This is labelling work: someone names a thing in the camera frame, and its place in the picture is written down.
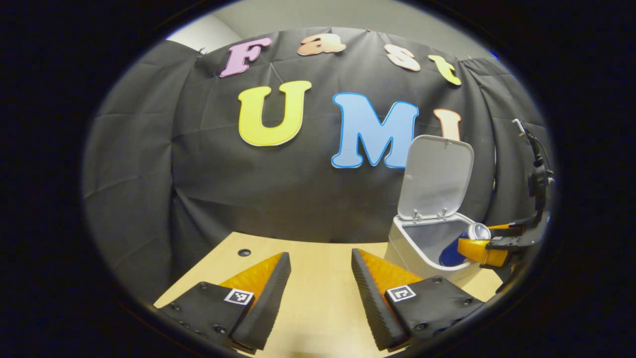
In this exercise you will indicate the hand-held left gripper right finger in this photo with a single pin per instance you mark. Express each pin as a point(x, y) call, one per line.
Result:
point(372, 303)

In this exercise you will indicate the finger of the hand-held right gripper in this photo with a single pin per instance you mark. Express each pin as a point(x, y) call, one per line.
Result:
point(482, 251)
point(512, 227)

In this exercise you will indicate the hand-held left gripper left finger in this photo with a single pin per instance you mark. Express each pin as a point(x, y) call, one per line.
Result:
point(268, 303)

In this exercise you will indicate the white desktop garbage bin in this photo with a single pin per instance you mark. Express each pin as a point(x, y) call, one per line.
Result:
point(435, 174)

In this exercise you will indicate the wooden desktop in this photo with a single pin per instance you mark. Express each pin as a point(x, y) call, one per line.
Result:
point(318, 298)

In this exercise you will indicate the black backdrop cloth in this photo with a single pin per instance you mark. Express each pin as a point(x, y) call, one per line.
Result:
point(288, 199)

